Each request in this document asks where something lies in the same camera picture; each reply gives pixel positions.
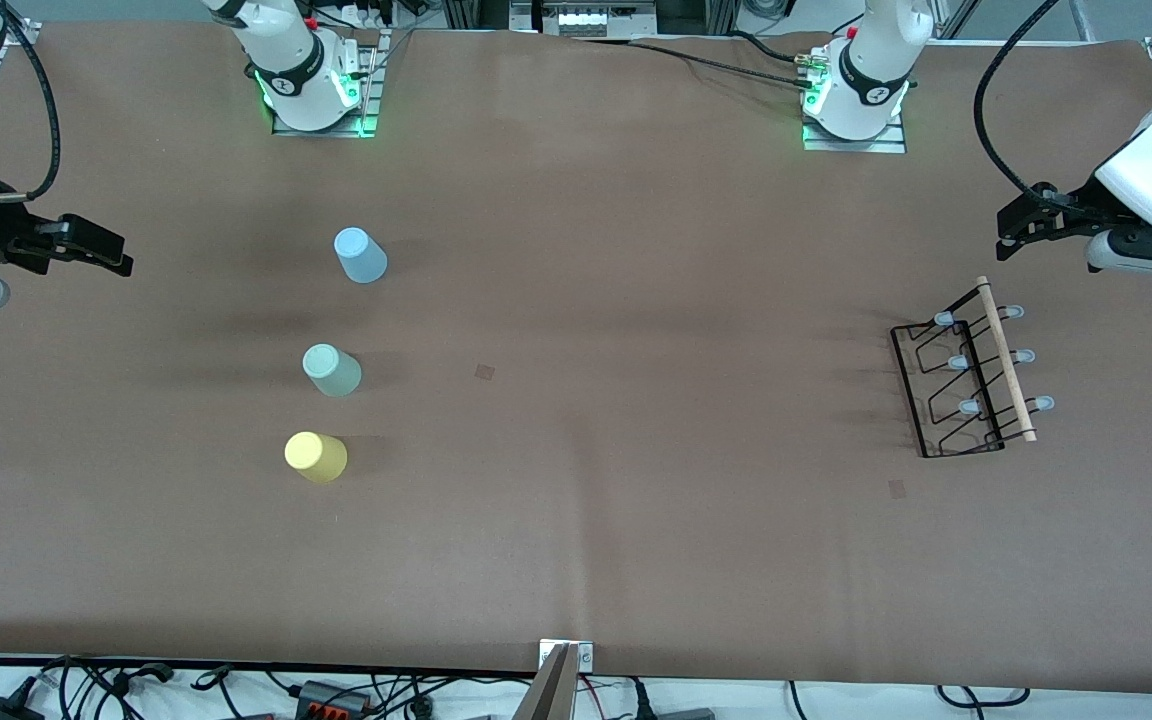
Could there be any black wire cup holder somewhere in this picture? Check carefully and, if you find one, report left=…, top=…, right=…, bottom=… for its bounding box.
left=889, top=277, right=1055, bottom=459

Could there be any pale green plastic cup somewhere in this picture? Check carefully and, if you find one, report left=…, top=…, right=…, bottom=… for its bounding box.
left=302, top=343, right=363, bottom=398

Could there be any yellow plastic cup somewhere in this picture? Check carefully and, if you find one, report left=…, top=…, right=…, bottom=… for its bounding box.
left=284, top=431, right=349, bottom=484

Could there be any light blue plastic cup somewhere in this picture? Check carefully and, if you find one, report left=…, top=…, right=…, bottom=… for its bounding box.
left=333, top=227, right=389, bottom=285

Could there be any white power strip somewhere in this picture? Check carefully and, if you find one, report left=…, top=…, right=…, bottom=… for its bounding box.
left=316, top=0, right=397, bottom=29

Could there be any grey control box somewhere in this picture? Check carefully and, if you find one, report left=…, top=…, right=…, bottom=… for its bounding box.
left=539, top=0, right=659, bottom=38

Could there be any black orange connector block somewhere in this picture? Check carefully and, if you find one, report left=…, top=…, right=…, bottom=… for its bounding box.
left=296, top=681, right=372, bottom=717

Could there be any brown paper table cover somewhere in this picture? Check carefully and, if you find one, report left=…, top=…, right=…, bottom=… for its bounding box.
left=0, top=22, right=1152, bottom=696

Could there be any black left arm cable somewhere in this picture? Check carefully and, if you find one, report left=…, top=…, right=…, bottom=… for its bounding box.
left=973, top=0, right=1062, bottom=196

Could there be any aluminium left arm base plate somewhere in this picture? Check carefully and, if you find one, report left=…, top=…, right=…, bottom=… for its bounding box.
left=802, top=115, right=908, bottom=154

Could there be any short black table cable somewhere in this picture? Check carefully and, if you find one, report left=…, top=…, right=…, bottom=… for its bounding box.
left=731, top=30, right=802, bottom=66

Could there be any long black table cable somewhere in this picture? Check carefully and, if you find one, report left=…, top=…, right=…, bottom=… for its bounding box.
left=576, top=36, right=822, bottom=93

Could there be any aluminium right arm base plate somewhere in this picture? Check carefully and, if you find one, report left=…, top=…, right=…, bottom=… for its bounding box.
left=271, top=30, right=392, bottom=138

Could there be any black aluminium frame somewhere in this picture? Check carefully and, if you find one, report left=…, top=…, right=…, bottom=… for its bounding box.
left=441, top=0, right=537, bottom=31

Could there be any black looped cable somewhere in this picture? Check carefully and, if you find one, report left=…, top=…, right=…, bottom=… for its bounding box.
left=936, top=684, right=1032, bottom=709

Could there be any silver mounting bracket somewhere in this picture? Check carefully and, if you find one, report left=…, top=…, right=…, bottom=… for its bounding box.
left=539, top=640, right=594, bottom=673

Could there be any grey camera pole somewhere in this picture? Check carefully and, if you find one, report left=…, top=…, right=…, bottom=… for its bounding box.
left=511, top=645, right=578, bottom=720

